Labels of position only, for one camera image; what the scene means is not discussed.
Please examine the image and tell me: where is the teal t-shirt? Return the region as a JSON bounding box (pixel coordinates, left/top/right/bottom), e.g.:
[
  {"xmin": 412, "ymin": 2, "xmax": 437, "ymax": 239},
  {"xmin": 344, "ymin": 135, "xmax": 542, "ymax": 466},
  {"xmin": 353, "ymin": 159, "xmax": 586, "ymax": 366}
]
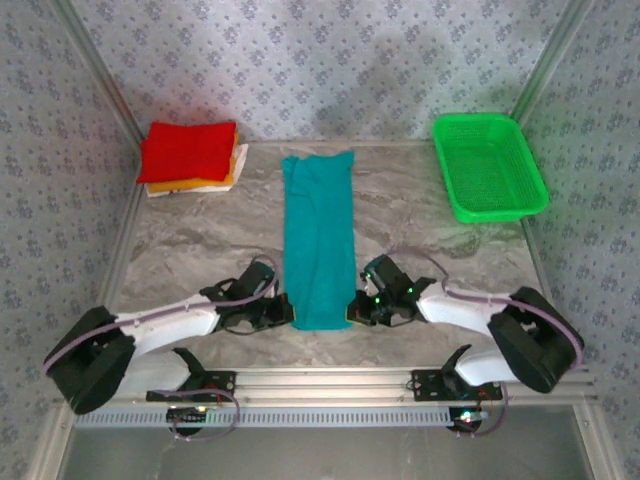
[{"xmin": 280, "ymin": 149, "xmax": 359, "ymax": 332}]

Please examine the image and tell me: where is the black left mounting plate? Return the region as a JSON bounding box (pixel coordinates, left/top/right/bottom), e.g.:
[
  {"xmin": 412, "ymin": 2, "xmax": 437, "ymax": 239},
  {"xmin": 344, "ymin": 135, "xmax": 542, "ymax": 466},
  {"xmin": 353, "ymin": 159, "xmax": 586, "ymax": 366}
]
[{"xmin": 145, "ymin": 368, "xmax": 238, "ymax": 404}]

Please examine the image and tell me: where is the black mounting plate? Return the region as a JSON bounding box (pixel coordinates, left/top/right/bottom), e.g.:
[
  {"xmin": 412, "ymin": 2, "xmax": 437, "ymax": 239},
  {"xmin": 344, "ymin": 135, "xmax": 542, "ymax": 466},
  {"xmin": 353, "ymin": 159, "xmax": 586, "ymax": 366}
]
[
  {"xmin": 409, "ymin": 368, "xmax": 504, "ymax": 402},
  {"xmin": 145, "ymin": 368, "xmax": 238, "ymax": 404}
]

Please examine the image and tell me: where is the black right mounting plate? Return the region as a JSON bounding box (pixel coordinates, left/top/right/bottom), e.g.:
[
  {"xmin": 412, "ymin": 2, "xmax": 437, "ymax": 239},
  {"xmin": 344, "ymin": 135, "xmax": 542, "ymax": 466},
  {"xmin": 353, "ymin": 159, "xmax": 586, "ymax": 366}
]
[{"xmin": 409, "ymin": 368, "xmax": 504, "ymax": 402}]

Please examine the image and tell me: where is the left controller board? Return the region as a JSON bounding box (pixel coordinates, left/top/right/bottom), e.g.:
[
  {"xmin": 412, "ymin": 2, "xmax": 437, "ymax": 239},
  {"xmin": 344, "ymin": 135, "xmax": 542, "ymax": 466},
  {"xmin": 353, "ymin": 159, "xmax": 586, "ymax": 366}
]
[{"xmin": 166, "ymin": 405, "xmax": 210, "ymax": 437}]

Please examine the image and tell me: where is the right controller board with LED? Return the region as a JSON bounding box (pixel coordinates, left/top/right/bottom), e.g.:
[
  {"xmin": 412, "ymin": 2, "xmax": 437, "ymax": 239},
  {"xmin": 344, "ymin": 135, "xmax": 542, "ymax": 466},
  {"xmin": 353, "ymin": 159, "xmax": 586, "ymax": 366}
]
[{"xmin": 448, "ymin": 407, "xmax": 490, "ymax": 434}]

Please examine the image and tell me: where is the white object at edge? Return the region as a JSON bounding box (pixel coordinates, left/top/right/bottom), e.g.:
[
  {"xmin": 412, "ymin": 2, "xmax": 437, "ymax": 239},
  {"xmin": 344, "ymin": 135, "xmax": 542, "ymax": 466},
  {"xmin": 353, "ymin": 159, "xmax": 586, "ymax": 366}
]
[{"xmin": 97, "ymin": 142, "xmax": 151, "ymax": 309}]

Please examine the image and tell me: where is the green plastic basket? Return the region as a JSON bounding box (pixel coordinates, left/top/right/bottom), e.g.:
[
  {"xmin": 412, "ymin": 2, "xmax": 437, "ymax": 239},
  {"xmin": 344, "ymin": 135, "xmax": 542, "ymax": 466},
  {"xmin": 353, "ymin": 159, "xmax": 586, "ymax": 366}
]
[{"xmin": 431, "ymin": 112, "xmax": 550, "ymax": 224}]

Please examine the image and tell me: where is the red folded t-shirt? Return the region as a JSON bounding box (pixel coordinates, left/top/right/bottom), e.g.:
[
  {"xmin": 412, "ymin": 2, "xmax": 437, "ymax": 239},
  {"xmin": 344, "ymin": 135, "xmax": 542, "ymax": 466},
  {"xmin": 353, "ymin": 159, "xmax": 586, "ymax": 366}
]
[{"xmin": 136, "ymin": 119, "xmax": 239, "ymax": 185}]

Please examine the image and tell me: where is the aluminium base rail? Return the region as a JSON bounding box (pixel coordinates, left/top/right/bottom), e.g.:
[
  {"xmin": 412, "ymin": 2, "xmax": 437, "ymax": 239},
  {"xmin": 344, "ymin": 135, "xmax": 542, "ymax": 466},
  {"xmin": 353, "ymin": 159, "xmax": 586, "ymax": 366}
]
[{"xmin": 119, "ymin": 367, "xmax": 596, "ymax": 404}]

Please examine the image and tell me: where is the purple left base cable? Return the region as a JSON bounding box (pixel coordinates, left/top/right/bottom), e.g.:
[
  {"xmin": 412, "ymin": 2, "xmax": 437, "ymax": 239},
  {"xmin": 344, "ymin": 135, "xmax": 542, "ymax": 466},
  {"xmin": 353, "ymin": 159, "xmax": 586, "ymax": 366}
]
[{"xmin": 169, "ymin": 388, "xmax": 242, "ymax": 444}]

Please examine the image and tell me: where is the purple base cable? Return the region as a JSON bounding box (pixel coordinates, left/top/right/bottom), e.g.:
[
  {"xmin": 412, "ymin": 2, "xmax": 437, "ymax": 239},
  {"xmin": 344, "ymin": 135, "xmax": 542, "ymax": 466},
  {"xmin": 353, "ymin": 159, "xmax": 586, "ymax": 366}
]
[
  {"xmin": 169, "ymin": 388, "xmax": 242, "ymax": 444},
  {"xmin": 457, "ymin": 382, "xmax": 510, "ymax": 440}
]

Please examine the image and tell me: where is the grey slotted cable duct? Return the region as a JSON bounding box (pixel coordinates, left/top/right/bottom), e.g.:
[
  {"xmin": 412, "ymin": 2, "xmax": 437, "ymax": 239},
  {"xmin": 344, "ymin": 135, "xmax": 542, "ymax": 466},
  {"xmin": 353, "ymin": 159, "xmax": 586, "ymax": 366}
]
[{"xmin": 74, "ymin": 405, "xmax": 496, "ymax": 430}]

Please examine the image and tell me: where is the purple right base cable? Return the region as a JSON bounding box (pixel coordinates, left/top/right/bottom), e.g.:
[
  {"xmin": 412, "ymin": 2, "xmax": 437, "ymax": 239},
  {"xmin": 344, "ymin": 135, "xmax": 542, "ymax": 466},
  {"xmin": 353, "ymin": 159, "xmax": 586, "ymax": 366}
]
[{"xmin": 457, "ymin": 382, "xmax": 510, "ymax": 440}]

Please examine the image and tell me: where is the aluminium table edge rail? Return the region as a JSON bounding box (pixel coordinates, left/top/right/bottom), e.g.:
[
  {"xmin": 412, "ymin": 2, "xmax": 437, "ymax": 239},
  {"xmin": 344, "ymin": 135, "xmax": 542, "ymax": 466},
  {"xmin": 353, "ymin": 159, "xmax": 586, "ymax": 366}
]
[{"xmin": 519, "ymin": 217, "xmax": 599, "ymax": 401}]

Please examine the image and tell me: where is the aluminium frame post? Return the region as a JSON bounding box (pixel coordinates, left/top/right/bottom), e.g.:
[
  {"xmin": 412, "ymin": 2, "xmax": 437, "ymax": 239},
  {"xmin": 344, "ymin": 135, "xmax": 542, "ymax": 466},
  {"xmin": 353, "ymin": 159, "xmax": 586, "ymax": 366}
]
[
  {"xmin": 509, "ymin": 0, "xmax": 599, "ymax": 129},
  {"xmin": 47, "ymin": 0, "xmax": 147, "ymax": 146}
]

